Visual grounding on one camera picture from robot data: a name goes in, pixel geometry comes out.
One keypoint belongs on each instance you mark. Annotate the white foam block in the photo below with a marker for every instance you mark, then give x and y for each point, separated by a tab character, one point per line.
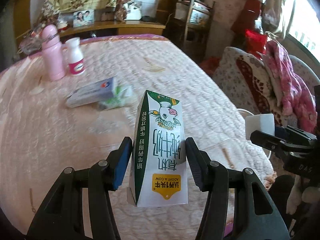
261	122

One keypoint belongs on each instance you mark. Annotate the white green milk carton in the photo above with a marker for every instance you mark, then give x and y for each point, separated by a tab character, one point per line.
158	173

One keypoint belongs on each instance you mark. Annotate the white blue medicine box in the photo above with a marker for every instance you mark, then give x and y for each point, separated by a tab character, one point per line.
94	92

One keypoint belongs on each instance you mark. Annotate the floral cushion with red pattern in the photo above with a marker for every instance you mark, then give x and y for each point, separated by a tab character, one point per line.
245	81

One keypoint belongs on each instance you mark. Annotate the pink floral garment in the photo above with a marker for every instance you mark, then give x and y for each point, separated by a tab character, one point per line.
295	97

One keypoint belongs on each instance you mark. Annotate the wooden shelf rack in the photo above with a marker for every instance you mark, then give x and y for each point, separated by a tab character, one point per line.
190	26

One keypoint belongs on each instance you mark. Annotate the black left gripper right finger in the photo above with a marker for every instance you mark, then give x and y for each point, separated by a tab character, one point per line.
255	214

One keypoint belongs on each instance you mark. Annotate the framed couple photo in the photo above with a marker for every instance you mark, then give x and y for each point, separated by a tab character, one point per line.
83	18

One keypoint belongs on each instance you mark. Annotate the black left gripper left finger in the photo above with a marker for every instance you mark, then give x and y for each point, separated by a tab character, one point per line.
60	213

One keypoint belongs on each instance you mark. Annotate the white green tissue pack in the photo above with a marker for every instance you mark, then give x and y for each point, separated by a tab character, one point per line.
124	97

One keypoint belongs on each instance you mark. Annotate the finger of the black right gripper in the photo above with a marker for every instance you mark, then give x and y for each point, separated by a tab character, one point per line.
273	143

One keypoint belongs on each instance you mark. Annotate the red bag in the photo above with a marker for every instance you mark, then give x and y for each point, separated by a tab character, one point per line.
255	43

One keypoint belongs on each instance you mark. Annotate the white plush toy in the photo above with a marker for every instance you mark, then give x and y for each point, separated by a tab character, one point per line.
301	192

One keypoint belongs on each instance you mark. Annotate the white pill bottle magenta label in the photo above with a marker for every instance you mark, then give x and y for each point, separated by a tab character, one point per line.
75	57

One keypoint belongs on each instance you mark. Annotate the pink thermos bottle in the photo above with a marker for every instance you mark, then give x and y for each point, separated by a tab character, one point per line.
52	53

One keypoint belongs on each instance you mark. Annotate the white framed wedding photo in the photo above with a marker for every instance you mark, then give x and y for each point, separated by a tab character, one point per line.
133	10

